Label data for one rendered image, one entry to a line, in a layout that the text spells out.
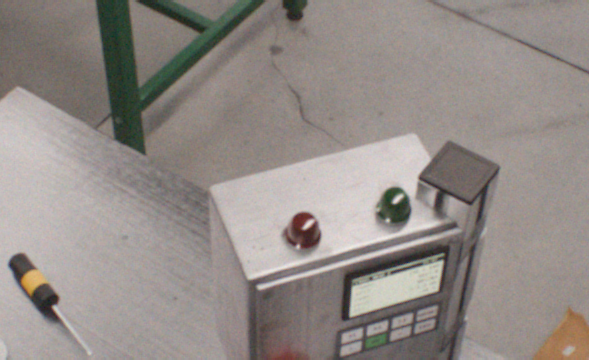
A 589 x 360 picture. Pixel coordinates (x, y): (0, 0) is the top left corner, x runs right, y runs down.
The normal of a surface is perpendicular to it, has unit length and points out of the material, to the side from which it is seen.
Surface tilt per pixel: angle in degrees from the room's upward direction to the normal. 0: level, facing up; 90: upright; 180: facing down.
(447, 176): 0
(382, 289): 90
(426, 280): 90
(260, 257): 0
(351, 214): 0
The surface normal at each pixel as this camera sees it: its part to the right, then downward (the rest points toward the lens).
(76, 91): 0.01, -0.66
